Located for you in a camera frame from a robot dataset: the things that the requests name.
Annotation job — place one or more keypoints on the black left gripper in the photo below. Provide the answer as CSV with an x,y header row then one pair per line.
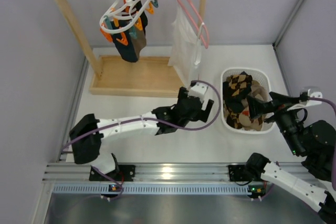
x,y
193,104

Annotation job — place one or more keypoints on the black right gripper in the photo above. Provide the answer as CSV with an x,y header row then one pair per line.
x,y
274,107

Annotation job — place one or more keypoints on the dark navy sock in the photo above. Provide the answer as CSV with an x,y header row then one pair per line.
x,y
124,45

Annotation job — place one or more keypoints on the white plastic clip hanger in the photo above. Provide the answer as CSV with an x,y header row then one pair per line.
x,y
125,14

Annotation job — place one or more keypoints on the taupe sock maroon striped cuff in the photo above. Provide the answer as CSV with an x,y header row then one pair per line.
x,y
138,39

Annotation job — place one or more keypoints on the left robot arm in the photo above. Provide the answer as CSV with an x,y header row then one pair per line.
x,y
91,138

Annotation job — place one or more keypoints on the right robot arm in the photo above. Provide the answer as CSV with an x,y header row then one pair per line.
x,y
314,143

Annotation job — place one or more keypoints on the socks pile in basket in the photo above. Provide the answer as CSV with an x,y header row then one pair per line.
x,y
236,89

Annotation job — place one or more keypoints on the pink clothes hanger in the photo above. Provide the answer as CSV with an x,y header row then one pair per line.
x,y
196,17

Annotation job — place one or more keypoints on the white perforated laundry basket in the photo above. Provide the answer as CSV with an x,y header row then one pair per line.
x,y
264,81

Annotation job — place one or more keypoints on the white undershirt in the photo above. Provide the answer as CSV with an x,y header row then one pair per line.
x,y
185,54

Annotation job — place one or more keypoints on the wooden clothes rack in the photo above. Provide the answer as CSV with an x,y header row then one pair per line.
x,y
149,77

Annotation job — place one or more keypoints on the black sock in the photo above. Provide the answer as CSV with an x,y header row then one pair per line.
x,y
143,16

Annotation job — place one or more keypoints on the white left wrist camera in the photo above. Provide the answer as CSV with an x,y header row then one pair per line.
x,y
197,90

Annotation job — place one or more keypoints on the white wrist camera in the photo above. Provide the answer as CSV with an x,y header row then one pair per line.
x,y
197,90
310,92

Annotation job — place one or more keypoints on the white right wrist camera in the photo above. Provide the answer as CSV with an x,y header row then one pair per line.
x,y
310,92

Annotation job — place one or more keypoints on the aluminium mounting rail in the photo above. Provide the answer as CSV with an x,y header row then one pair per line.
x,y
145,172

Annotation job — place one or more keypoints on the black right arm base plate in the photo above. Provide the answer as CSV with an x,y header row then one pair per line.
x,y
238,173

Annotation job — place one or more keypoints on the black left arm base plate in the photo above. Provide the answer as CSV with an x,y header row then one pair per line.
x,y
125,173

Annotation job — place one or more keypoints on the white slotted cable duct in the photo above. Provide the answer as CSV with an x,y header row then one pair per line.
x,y
157,189

